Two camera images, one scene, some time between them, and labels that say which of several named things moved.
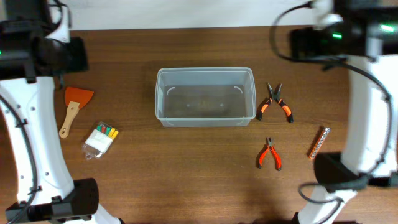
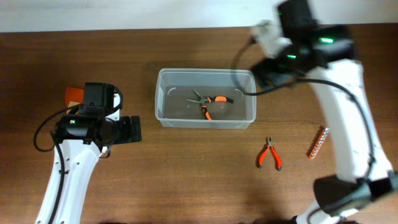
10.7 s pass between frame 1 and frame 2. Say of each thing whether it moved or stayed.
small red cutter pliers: stayed
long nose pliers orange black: moved
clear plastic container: stayed
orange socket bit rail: stayed
